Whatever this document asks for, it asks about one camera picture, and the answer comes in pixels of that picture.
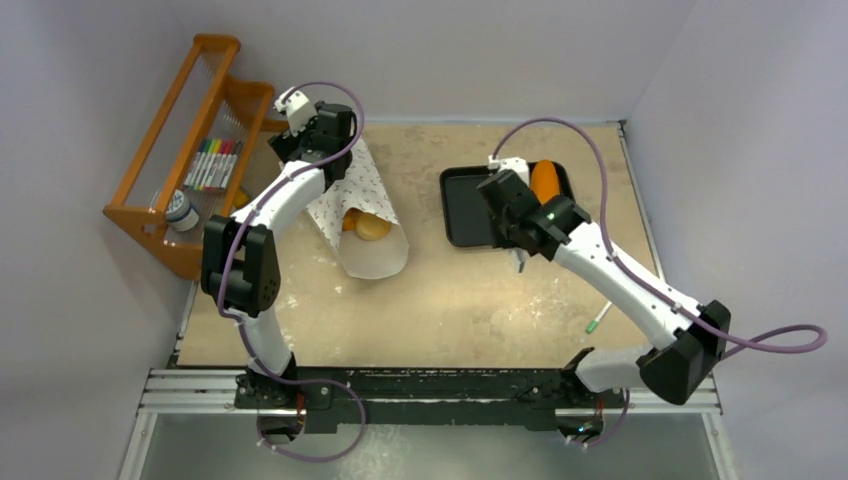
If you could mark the white patterned paper bag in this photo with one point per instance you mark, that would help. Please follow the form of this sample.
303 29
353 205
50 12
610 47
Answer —
361 188

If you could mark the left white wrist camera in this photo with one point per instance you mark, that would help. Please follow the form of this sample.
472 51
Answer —
296 107

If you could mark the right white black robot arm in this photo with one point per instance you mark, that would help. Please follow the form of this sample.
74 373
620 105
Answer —
681 351

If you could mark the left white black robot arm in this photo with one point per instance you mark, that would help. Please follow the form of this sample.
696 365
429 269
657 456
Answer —
240 270

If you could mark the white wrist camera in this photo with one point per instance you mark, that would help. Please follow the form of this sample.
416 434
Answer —
519 165
296 107

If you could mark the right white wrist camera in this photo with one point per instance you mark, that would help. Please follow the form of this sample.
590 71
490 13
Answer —
519 165

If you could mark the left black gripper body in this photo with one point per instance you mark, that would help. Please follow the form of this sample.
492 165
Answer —
287 145

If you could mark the set of coloured markers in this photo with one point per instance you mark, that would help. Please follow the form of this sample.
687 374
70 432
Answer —
212 165

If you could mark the orange wooden shelf rack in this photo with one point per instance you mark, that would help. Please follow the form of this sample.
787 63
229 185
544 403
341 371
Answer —
205 100

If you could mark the round fake bread bun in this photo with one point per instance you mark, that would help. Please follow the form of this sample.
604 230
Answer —
371 227

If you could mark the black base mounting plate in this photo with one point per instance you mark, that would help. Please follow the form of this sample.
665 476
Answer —
546 399

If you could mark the black plastic tray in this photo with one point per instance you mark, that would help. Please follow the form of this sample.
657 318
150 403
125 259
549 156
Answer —
468 221

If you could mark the aluminium rail frame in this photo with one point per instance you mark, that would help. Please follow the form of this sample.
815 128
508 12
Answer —
460 362

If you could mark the small orange fake bread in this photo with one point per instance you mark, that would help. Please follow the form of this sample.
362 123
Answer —
350 218

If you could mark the white blue tape roll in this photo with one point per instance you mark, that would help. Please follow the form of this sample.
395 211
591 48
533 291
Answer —
181 214

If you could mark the green tipped white marker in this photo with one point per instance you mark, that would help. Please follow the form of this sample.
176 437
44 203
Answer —
593 324

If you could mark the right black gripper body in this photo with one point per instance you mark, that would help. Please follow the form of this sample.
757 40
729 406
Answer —
499 198

